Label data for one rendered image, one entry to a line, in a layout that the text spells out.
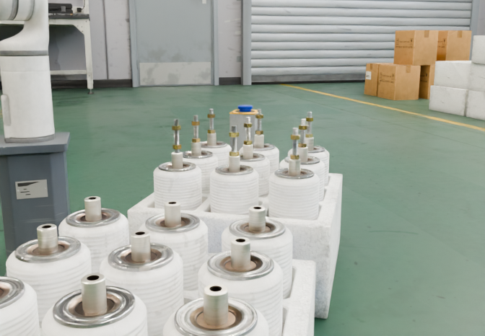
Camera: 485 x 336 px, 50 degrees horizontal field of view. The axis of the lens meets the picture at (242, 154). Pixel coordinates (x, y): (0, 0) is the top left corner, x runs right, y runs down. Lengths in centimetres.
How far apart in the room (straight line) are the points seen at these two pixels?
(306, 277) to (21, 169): 63
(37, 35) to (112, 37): 497
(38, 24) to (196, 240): 60
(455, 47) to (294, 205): 421
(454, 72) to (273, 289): 351
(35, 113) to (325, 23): 567
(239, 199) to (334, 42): 574
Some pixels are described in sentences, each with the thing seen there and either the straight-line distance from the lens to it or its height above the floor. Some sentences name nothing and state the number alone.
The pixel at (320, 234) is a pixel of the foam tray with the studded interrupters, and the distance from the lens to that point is 94.
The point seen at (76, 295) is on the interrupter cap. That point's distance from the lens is 55.
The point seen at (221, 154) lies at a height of 24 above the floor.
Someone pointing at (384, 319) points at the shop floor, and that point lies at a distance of 103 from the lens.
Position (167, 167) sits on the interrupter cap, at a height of 25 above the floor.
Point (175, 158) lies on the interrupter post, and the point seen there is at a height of 27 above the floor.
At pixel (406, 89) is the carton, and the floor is 9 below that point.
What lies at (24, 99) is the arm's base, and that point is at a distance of 111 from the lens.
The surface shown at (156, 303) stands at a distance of 60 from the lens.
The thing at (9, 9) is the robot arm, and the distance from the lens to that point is 111.
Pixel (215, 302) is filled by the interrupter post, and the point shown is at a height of 27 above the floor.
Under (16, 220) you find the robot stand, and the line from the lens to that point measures 115.
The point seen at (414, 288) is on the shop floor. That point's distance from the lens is 116.
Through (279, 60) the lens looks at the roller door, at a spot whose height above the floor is 29.
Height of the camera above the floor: 50
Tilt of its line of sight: 12 degrees down
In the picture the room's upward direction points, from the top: straight up
